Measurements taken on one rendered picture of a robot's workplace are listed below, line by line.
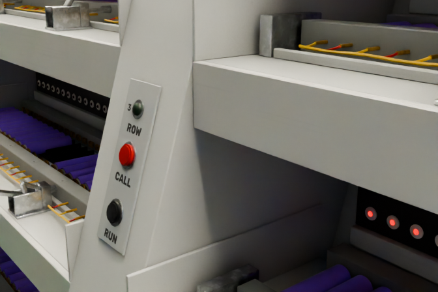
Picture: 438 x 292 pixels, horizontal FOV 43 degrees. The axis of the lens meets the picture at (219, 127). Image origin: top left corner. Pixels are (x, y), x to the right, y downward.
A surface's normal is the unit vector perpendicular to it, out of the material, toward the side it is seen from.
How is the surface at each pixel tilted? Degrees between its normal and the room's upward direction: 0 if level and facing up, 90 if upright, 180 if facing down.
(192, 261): 90
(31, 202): 90
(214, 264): 90
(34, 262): 107
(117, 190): 90
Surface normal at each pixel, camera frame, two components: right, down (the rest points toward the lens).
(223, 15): 0.62, 0.21
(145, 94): -0.75, -0.12
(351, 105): -0.78, 0.17
